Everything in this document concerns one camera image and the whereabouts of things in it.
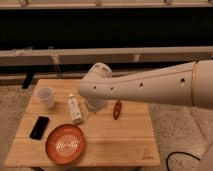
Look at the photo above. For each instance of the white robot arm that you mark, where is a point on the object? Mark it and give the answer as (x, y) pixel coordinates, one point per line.
(188, 84)

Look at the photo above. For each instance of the small red brown object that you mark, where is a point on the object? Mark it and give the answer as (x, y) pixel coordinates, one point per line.
(117, 110)

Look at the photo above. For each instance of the small white bottle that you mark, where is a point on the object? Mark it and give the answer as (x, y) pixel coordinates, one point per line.
(74, 109)

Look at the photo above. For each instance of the translucent plastic cup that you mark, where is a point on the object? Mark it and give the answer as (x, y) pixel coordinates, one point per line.
(45, 96)

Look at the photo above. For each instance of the small wooden table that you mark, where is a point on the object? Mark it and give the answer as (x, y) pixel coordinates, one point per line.
(128, 140)

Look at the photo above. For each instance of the orange round bowl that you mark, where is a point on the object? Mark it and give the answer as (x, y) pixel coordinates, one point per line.
(65, 144)

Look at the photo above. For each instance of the black smartphone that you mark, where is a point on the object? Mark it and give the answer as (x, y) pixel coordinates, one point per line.
(39, 128)

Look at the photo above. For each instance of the black object by wall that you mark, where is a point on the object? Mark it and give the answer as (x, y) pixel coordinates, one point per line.
(27, 80)

